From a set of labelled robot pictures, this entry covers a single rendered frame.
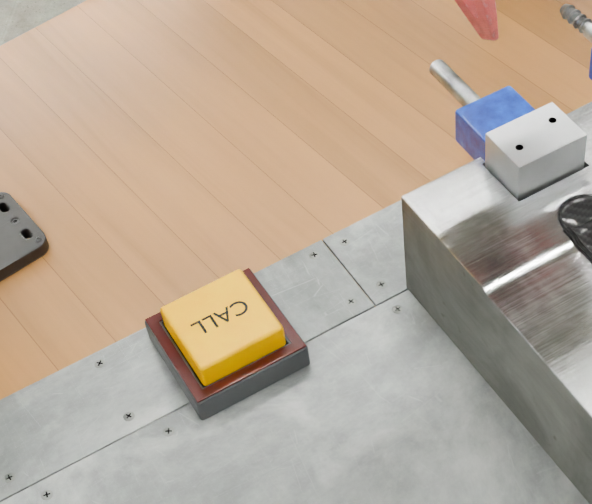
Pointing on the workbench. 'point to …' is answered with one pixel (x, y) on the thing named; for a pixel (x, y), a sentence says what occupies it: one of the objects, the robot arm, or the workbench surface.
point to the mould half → (537, 301)
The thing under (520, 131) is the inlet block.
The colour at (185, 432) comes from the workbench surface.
